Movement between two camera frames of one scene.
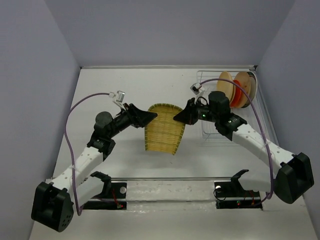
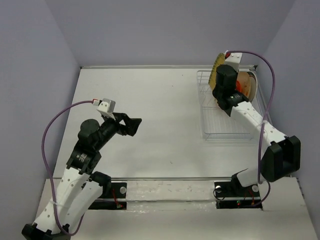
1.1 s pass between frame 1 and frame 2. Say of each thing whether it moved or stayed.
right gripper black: moved
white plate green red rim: stayed
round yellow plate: moved
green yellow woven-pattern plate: moved
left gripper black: moved
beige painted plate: stayed
